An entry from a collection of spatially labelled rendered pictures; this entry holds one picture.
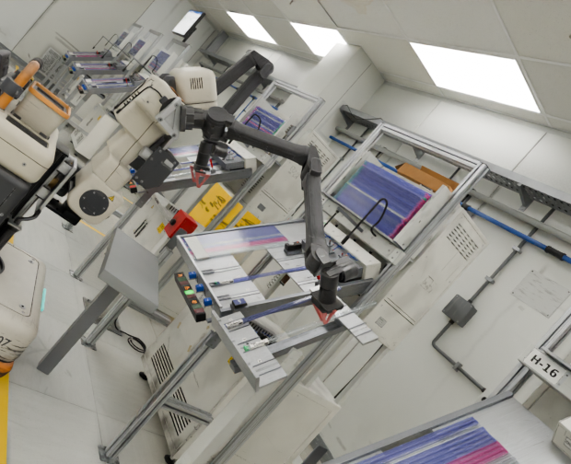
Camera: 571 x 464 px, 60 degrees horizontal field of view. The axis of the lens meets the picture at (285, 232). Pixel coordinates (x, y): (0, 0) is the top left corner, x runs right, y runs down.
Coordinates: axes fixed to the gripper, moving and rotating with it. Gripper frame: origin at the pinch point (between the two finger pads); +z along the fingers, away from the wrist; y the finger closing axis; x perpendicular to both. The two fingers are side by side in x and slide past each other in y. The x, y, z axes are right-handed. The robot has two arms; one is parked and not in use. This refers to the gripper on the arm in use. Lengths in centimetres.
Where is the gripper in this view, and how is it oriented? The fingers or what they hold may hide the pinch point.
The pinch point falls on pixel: (324, 320)
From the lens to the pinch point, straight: 166.0
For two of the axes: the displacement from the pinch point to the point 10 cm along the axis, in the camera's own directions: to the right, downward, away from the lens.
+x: -8.6, 2.2, -4.5
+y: -5.0, -4.8, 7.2
